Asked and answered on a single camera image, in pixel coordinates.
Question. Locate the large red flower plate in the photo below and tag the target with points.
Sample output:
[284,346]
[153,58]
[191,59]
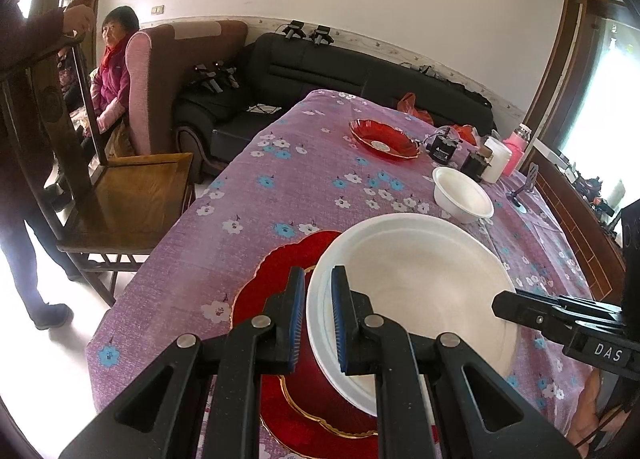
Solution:
[291,430]

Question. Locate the white plastic jar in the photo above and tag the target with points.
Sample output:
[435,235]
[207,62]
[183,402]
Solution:
[497,161]

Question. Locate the seated woman pink vest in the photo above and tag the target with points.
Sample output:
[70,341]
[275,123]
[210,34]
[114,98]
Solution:
[110,86]

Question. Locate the purple floral tablecloth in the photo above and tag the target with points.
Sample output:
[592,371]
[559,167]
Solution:
[306,173]

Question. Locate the black leather sofa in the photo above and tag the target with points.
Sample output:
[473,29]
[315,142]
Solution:
[226,104]

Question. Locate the black phone stand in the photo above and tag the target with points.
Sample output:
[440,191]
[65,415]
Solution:
[528,186]

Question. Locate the pink sleeved bottle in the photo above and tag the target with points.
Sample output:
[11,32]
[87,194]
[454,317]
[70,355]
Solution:
[517,143]

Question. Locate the small red plate far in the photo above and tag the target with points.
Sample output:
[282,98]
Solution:
[384,140]

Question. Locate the large white foam bowl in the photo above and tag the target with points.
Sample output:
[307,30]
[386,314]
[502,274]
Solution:
[425,273]

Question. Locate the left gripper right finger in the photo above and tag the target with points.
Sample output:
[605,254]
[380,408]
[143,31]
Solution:
[435,398]

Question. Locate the wooden cabinet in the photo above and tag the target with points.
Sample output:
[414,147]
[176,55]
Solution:
[562,87]

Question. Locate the wooden chair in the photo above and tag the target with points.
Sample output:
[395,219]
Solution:
[122,209]

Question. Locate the person's right hand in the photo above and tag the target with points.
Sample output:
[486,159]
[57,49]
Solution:
[585,418]

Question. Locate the small white foam bowl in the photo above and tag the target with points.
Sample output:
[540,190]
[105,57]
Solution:
[460,196]

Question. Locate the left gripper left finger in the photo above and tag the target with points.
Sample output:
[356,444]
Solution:
[200,398]

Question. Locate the standing person dark clothes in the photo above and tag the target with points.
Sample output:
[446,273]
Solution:
[21,39]

